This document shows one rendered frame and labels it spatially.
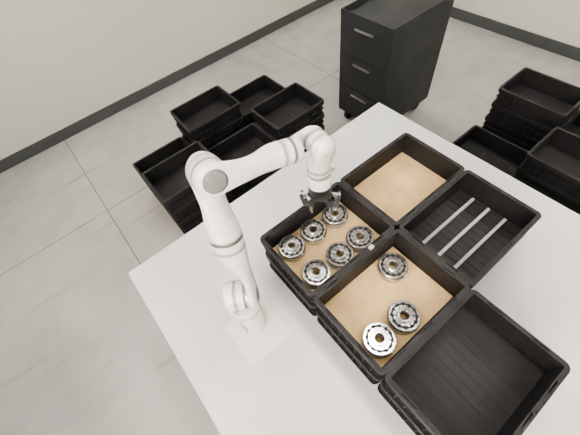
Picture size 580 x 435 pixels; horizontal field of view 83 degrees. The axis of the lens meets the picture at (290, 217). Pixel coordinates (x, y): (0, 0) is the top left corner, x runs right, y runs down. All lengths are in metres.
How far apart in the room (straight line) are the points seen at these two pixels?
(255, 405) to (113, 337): 1.32
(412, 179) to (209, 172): 0.98
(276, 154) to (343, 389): 0.82
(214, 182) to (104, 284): 1.91
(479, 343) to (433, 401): 0.24
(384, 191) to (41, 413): 2.17
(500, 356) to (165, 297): 1.21
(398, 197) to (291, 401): 0.87
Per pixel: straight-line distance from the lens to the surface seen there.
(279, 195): 1.60
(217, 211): 0.86
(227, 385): 1.30
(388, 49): 2.41
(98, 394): 2.34
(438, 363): 1.19
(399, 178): 1.50
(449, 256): 1.33
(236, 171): 0.78
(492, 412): 1.21
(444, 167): 1.50
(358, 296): 1.20
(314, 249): 1.27
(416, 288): 1.24
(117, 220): 2.84
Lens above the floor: 1.95
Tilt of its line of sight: 55 degrees down
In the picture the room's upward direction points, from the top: 10 degrees counter-clockwise
